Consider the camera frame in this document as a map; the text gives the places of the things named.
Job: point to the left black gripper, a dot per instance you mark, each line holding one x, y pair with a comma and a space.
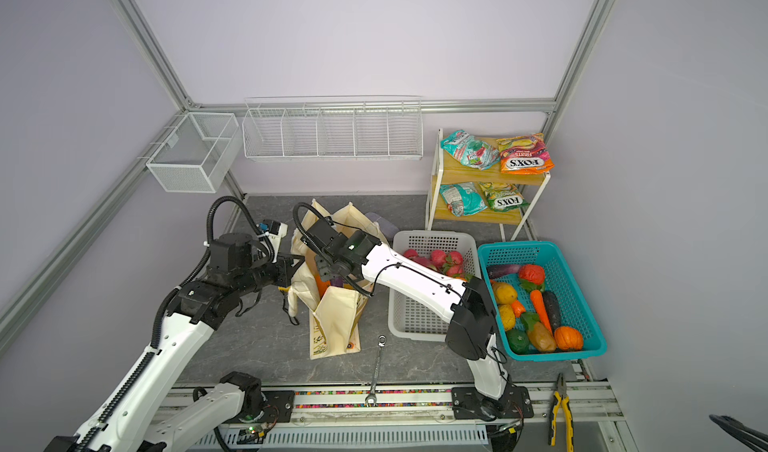
286, 267

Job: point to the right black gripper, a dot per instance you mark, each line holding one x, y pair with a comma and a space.
325, 271

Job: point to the cream floral tote bag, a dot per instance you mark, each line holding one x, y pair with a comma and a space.
334, 314

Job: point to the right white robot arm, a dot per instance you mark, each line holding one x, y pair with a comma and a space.
465, 305

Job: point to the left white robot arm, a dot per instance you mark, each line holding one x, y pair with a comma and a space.
186, 319

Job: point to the teal snack bag lower shelf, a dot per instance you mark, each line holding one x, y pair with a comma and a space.
463, 199

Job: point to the teal snack bag shelf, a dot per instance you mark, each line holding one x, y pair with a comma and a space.
463, 199
470, 150

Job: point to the teal snack bag upper shelf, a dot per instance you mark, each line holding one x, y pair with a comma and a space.
470, 150

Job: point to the green Fox's candy bag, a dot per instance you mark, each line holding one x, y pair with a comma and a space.
502, 197

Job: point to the orange Fox's candy bag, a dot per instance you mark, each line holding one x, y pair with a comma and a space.
524, 155

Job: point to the white plastic basket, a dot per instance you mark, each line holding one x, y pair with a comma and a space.
408, 318

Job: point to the red dragon fruit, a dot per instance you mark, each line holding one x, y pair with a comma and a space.
426, 262

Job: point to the small white mesh basket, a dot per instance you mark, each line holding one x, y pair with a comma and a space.
197, 153

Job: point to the silver combination wrench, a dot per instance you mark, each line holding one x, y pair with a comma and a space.
371, 398

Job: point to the small purple eggplant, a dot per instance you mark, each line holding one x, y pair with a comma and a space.
497, 271

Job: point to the white two-tier wooden shelf rack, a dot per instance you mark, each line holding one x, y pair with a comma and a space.
513, 225

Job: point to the orange carrot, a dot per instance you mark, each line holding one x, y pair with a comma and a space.
536, 297
518, 308

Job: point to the red tomato in teal basket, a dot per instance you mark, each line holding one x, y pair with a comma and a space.
532, 273

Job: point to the green bell pepper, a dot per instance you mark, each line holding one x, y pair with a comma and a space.
518, 341

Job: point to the green leafy vegetable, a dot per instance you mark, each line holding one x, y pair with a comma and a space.
528, 320

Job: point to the dark green cucumber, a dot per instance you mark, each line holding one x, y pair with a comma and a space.
553, 309

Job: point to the brown potato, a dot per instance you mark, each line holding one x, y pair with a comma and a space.
541, 338

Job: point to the orange pumpkin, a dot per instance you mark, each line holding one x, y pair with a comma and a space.
568, 339

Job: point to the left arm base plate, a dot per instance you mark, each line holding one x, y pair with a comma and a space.
270, 406

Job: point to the long white wire basket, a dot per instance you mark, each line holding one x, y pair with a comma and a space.
333, 127

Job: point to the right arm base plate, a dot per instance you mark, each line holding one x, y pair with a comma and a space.
514, 403

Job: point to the yellow handled pliers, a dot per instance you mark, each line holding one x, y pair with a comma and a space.
560, 401

